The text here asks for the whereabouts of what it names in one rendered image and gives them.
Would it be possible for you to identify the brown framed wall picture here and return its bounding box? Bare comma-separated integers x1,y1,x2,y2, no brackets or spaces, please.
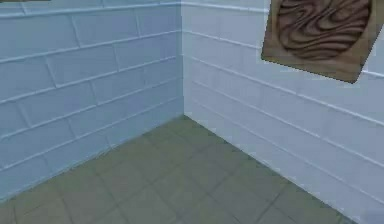
260,0,384,84

